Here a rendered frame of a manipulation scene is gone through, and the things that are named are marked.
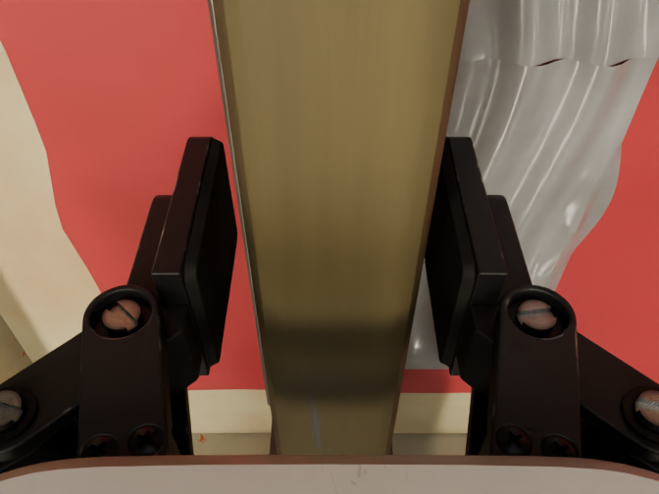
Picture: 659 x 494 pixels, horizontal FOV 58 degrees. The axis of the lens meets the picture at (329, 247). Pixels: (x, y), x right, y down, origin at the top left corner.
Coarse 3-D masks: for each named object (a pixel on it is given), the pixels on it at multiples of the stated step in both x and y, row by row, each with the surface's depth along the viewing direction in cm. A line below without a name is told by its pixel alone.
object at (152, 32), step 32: (0, 0) 17; (32, 0) 17; (64, 0) 17; (96, 0) 17; (128, 0) 17; (160, 0) 17; (192, 0) 17; (0, 32) 18; (32, 32) 18; (64, 32) 18; (96, 32) 18; (128, 32) 18; (160, 32) 18; (192, 32) 18
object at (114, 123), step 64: (64, 64) 18; (128, 64) 18; (192, 64) 18; (64, 128) 20; (128, 128) 20; (192, 128) 20; (640, 128) 20; (64, 192) 22; (128, 192) 22; (640, 192) 22; (128, 256) 25; (576, 256) 25; (640, 256) 25; (640, 320) 28; (192, 384) 32; (256, 384) 32; (448, 384) 32
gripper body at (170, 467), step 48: (0, 480) 7; (48, 480) 7; (96, 480) 7; (144, 480) 7; (192, 480) 7; (240, 480) 7; (288, 480) 7; (336, 480) 7; (384, 480) 7; (432, 480) 7; (480, 480) 7; (528, 480) 7; (576, 480) 7; (624, 480) 7
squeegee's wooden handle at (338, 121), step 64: (256, 0) 6; (320, 0) 6; (384, 0) 6; (448, 0) 6; (256, 64) 7; (320, 64) 7; (384, 64) 7; (448, 64) 7; (256, 128) 8; (320, 128) 8; (384, 128) 8; (256, 192) 8; (320, 192) 8; (384, 192) 8; (256, 256) 10; (320, 256) 9; (384, 256) 9; (320, 320) 10; (384, 320) 10; (320, 384) 12; (384, 384) 12; (320, 448) 14; (384, 448) 15
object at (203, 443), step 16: (0, 320) 28; (0, 336) 28; (0, 352) 28; (16, 352) 29; (0, 368) 28; (16, 368) 29; (208, 448) 36; (224, 448) 36; (240, 448) 36; (256, 448) 36; (400, 448) 36; (416, 448) 36; (432, 448) 36; (448, 448) 36; (464, 448) 36
